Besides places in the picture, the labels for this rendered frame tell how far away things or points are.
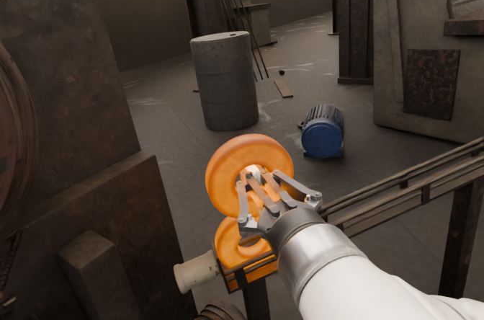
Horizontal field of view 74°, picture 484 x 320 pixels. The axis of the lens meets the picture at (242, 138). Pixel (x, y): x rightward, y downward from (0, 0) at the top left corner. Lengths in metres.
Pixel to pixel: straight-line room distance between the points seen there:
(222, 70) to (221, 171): 2.51
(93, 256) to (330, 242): 0.46
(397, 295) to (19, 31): 0.69
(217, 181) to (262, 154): 0.09
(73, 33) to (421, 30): 2.33
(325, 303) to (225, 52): 2.76
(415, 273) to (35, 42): 1.60
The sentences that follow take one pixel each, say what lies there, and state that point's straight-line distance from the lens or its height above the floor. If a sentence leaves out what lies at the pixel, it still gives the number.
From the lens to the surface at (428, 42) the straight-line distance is 2.68.
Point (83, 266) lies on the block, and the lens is 0.68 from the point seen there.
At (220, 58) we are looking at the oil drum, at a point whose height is 0.72.
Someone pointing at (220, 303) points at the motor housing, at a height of 0.53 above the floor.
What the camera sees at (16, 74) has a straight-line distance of 0.56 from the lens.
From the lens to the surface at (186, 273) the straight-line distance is 0.73.
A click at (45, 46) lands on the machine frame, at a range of 0.74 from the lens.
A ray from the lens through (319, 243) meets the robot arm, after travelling 0.36.
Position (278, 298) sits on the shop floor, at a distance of 1.55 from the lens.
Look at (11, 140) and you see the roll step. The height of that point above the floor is 1.06.
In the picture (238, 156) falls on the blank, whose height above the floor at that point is 0.96.
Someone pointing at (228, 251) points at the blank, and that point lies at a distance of 0.73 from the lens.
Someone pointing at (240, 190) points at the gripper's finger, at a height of 0.93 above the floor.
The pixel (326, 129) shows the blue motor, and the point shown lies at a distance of 2.30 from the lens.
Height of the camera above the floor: 1.20
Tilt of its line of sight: 24 degrees down
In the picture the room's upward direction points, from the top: 8 degrees counter-clockwise
